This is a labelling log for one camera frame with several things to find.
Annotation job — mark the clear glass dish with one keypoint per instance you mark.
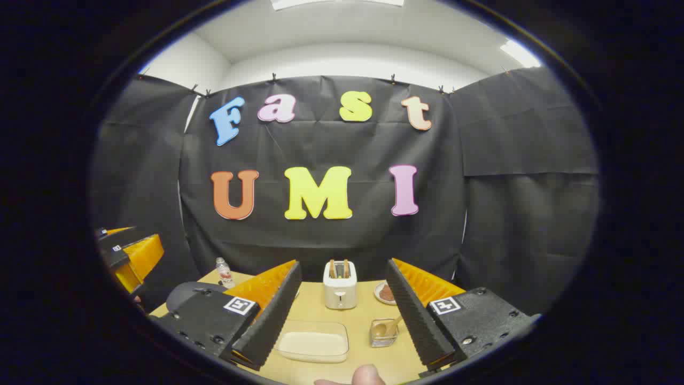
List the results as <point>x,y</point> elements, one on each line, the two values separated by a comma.
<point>312,327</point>

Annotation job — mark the toasted bread slice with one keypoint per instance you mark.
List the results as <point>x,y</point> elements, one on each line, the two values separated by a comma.
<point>332,269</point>
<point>346,269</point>

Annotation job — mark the white round plate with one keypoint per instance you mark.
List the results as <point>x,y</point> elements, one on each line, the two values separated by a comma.
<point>378,297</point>

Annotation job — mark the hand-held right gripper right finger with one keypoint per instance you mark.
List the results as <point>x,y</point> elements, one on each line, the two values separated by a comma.
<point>417,321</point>

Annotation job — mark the ceiling light panel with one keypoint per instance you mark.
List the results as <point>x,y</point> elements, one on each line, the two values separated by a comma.
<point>521,53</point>
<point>336,4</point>

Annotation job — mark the wooden spoon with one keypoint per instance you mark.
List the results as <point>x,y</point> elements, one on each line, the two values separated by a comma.
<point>386,327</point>

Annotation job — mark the grey rice cooker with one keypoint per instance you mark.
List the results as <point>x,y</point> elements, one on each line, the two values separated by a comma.
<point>187,297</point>

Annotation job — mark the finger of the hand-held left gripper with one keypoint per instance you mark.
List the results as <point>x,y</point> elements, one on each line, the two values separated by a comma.
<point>118,231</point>
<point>141,256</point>

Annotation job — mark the white toaster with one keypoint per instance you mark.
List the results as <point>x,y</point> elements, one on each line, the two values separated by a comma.
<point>340,294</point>

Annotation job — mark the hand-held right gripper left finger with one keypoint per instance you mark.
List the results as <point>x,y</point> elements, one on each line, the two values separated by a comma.
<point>272,321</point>

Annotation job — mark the brown meat piece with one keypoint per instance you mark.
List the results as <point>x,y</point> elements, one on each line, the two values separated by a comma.
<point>387,293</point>

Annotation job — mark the small clear bottle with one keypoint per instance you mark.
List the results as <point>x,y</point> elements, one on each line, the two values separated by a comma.
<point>224,274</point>

